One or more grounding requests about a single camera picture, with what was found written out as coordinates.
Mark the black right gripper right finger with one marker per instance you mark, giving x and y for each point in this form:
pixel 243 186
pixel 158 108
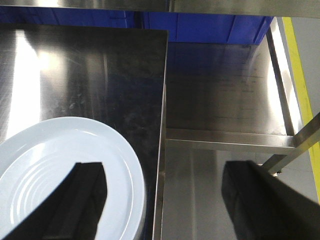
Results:
pixel 261 207

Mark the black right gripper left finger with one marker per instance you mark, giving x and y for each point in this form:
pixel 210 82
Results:
pixel 72 211

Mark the light blue plate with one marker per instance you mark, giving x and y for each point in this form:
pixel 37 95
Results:
pixel 36 160

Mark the stainless steel lower shelf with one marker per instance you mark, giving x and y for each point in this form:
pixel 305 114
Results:
pixel 229 103

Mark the stainless steel shelf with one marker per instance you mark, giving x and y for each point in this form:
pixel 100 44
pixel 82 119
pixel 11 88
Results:
pixel 276 8
pixel 229 103

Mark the stainless steel upper shelf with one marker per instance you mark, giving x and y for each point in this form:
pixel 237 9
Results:
pixel 276 8

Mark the large blue crate middle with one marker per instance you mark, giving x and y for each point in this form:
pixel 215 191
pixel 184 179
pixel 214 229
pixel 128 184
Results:
pixel 209 28

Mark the large blue crate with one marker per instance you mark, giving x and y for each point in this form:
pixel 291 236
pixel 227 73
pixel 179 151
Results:
pixel 209 28
pixel 68 17

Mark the large blue crate left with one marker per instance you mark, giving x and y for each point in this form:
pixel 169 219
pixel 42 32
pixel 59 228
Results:
pixel 68 17

